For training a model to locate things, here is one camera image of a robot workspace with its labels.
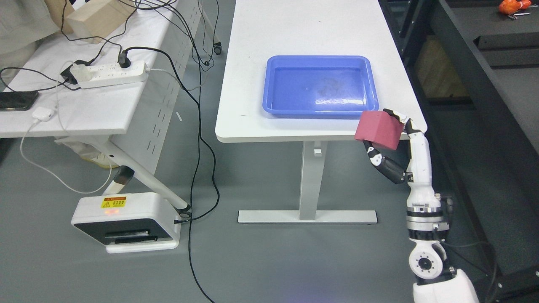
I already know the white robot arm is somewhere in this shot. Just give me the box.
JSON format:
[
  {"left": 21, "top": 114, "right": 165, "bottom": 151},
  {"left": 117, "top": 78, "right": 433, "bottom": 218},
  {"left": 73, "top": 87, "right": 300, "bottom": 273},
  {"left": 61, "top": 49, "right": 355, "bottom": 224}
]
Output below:
[{"left": 406, "top": 205, "right": 479, "bottom": 303}]

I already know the black smartphone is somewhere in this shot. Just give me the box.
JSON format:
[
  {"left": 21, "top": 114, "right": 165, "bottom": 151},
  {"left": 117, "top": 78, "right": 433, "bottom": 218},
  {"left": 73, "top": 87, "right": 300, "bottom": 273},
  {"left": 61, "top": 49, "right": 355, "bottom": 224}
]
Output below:
[{"left": 0, "top": 91, "right": 39, "bottom": 112}]

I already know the white table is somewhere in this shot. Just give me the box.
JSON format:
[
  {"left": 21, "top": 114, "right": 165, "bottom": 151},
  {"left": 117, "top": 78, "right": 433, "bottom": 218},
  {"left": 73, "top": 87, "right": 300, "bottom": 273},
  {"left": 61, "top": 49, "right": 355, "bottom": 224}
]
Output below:
[{"left": 214, "top": 0, "right": 427, "bottom": 224}]

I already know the wooden box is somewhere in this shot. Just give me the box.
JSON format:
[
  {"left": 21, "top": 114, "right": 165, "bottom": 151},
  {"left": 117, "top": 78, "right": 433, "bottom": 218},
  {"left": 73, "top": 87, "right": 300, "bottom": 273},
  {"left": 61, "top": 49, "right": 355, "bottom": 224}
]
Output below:
[{"left": 65, "top": 0, "right": 136, "bottom": 44}]

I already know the pink block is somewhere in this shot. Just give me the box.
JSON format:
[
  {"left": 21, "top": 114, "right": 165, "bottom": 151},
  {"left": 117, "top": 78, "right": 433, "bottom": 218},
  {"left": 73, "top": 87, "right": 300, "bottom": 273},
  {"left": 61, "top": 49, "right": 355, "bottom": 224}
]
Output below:
[{"left": 354, "top": 111, "right": 404, "bottom": 150}]

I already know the black floor cable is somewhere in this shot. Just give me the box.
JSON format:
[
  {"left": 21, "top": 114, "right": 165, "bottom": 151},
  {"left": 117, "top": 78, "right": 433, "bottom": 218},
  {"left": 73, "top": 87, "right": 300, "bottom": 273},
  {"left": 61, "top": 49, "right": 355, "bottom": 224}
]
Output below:
[{"left": 118, "top": 0, "right": 221, "bottom": 303}]

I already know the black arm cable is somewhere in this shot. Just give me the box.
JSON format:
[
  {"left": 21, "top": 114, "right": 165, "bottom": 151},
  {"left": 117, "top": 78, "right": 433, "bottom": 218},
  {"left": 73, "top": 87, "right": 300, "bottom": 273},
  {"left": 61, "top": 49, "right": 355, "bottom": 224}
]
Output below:
[{"left": 440, "top": 240, "right": 499, "bottom": 303}]

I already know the blue tray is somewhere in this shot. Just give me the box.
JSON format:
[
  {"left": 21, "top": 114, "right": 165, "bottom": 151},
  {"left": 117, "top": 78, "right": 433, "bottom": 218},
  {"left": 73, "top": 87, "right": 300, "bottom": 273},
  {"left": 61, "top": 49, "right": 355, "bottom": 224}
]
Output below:
[{"left": 261, "top": 55, "right": 379, "bottom": 119}]

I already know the white side desk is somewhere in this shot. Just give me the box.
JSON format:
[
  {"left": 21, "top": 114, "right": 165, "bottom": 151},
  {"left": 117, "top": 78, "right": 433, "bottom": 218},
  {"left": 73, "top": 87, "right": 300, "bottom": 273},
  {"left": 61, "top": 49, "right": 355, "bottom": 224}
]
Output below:
[{"left": 1, "top": 0, "right": 201, "bottom": 209}]

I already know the white floor device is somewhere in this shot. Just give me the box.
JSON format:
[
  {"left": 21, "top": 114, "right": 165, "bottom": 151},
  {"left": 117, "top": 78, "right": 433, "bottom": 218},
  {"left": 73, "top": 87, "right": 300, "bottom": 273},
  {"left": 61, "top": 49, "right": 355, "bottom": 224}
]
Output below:
[{"left": 71, "top": 192, "right": 181, "bottom": 254}]

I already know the white charger adapter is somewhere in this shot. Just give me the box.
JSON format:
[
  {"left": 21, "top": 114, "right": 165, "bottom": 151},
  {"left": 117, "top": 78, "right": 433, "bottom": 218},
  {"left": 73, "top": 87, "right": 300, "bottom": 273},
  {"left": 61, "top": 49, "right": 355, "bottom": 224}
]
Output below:
[{"left": 32, "top": 106, "right": 56, "bottom": 122}]

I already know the black metal shelf right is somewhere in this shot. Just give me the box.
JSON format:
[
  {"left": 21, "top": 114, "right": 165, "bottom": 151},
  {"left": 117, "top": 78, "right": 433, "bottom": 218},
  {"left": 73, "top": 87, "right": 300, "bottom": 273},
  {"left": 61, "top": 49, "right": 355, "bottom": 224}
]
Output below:
[{"left": 379, "top": 0, "right": 538, "bottom": 303}]

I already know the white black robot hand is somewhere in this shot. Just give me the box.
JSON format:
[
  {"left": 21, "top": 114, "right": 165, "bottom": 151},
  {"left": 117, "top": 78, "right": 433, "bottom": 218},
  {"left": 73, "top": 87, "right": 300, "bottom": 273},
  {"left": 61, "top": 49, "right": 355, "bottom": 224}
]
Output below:
[{"left": 364, "top": 109, "right": 441, "bottom": 213}]

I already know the white power strip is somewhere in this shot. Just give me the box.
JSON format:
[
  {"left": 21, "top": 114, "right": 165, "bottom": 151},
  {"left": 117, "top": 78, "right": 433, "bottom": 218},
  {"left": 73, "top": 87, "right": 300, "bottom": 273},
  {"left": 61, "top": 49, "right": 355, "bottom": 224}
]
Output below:
[{"left": 69, "top": 60, "right": 148, "bottom": 89}]

